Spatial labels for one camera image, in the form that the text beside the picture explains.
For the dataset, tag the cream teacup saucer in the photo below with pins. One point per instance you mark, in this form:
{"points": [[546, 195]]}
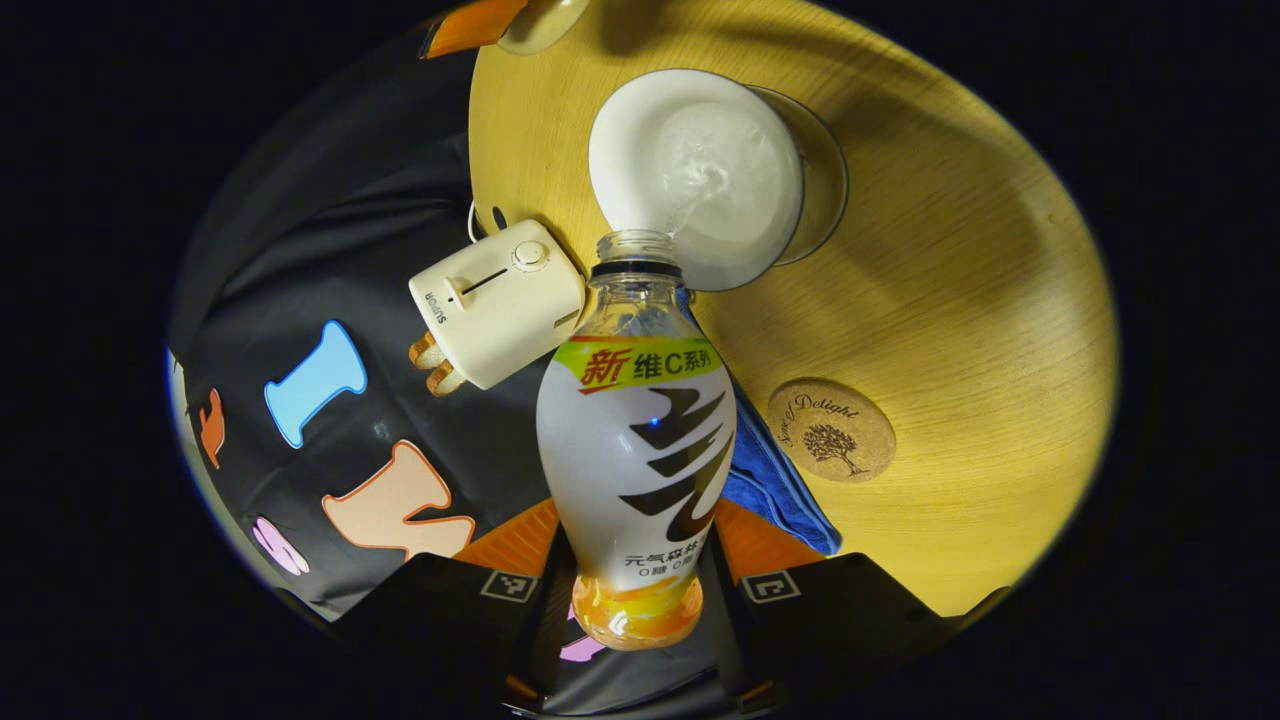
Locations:
{"points": [[825, 180]]}

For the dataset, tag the black backdrop cloth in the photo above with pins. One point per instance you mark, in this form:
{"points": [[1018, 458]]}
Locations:
{"points": [[330, 270]]}

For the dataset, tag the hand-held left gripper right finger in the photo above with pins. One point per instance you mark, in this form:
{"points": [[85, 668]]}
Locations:
{"points": [[850, 610]]}

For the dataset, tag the round cork coaster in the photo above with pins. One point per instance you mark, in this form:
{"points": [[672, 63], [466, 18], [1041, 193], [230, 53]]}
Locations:
{"points": [[832, 430]]}

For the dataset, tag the white orange water bottle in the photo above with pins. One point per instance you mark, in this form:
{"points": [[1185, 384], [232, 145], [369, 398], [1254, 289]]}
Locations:
{"points": [[635, 450]]}

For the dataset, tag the white toaster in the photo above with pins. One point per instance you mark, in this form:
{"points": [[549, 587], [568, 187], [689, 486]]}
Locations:
{"points": [[495, 310]]}

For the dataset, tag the cream ceramic teacup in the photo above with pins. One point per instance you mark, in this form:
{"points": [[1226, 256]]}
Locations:
{"points": [[690, 160]]}

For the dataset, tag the cream teacup lid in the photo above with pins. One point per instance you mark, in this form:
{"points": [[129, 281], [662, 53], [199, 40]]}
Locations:
{"points": [[545, 25]]}

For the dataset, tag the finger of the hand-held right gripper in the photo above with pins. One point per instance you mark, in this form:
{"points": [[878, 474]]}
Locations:
{"points": [[470, 28]]}

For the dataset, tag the blue towel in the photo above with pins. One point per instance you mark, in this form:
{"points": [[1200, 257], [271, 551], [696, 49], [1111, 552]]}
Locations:
{"points": [[780, 490]]}

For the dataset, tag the bread slice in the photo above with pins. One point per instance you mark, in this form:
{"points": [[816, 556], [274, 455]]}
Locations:
{"points": [[425, 350], [443, 378]]}

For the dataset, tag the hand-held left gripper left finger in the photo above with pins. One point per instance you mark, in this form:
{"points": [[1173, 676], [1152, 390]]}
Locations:
{"points": [[430, 615]]}

